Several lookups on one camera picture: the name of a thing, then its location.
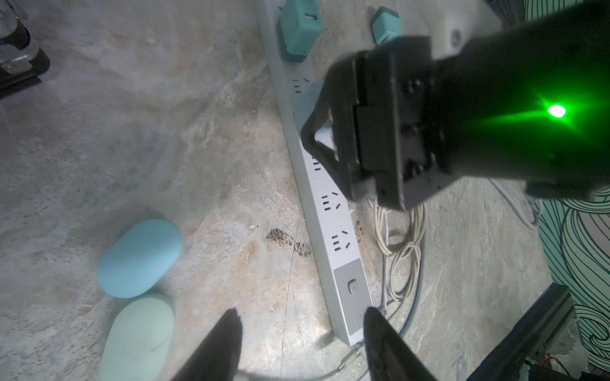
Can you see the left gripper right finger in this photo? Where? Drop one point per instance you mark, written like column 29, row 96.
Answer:
column 388, row 356

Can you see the teal blue charger adapter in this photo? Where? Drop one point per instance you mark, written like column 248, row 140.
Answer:
column 385, row 25

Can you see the white power strip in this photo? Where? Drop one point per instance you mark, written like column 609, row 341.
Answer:
column 326, row 210

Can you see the blue earbud case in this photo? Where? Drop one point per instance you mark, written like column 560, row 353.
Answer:
column 139, row 258

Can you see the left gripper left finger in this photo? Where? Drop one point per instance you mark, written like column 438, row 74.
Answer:
column 218, row 355

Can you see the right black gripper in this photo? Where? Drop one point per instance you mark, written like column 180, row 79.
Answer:
column 529, row 103

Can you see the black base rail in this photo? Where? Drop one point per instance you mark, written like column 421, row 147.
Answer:
column 531, row 337

